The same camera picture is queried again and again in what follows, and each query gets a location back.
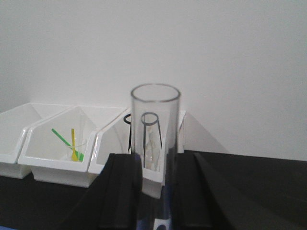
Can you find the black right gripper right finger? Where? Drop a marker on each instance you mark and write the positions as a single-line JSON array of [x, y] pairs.
[[218, 191]]

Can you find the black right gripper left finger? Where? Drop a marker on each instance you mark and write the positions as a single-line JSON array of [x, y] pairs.
[[112, 200]]

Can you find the clear glass test tube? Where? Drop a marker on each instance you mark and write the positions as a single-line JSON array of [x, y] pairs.
[[152, 213]]

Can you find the green plastic spatula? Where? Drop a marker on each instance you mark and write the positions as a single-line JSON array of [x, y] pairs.
[[79, 154]]

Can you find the yellow plastic spatula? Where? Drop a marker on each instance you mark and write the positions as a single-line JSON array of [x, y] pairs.
[[74, 156]]

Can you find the small clear cup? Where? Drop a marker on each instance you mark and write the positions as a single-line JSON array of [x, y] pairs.
[[81, 146]]

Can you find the middle white storage bin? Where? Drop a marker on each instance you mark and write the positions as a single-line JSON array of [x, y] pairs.
[[46, 155]]

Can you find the white storage bin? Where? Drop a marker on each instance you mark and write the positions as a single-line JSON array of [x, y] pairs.
[[46, 155], [14, 126], [114, 138]]

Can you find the right white storage bin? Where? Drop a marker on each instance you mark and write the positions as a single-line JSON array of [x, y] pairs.
[[114, 138]]

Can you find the left white storage bin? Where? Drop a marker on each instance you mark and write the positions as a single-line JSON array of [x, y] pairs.
[[14, 126]]

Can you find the black wire tripod stand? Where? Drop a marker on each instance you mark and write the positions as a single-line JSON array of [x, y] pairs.
[[149, 119]]

